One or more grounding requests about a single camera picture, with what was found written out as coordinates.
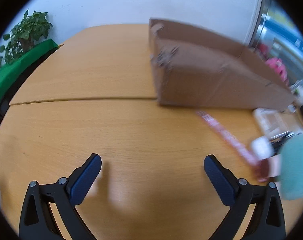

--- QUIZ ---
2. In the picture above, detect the teal pink plush toy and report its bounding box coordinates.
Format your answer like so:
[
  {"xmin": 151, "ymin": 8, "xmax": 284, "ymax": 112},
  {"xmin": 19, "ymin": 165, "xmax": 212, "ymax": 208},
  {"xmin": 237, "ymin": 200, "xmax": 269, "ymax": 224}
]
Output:
[{"xmin": 279, "ymin": 134, "xmax": 303, "ymax": 200}]

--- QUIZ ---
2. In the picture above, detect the open brown cardboard box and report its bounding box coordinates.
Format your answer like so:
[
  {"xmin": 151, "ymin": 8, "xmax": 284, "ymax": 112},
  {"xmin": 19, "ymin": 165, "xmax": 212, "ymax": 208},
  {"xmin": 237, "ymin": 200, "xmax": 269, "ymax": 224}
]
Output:
[{"xmin": 149, "ymin": 18, "xmax": 294, "ymax": 111}]

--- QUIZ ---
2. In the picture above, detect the white earbuds case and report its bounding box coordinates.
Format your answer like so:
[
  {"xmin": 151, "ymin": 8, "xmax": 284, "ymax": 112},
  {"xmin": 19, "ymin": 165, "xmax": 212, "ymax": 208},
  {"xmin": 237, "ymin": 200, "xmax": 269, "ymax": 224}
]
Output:
[{"xmin": 250, "ymin": 136, "xmax": 275, "ymax": 160}]

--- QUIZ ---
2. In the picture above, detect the green cloth covered stand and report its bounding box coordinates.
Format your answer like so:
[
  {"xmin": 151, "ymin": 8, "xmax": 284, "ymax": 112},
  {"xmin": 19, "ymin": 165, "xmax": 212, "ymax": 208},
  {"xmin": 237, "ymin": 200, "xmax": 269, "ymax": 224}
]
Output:
[{"xmin": 0, "ymin": 39, "xmax": 58, "ymax": 103}]

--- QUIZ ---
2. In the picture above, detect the pink toothbrush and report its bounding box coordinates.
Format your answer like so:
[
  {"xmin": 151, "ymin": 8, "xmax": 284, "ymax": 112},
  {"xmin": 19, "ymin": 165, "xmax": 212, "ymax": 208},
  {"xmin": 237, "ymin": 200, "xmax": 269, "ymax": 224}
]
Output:
[{"xmin": 196, "ymin": 111, "xmax": 268, "ymax": 182}]

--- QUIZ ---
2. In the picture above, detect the green potted plant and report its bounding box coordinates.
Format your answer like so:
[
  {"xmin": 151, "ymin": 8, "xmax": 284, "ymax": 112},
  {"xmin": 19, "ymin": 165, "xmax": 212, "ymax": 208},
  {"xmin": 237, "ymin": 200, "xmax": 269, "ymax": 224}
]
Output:
[{"xmin": 0, "ymin": 10, "xmax": 53, "ymax": 68}]

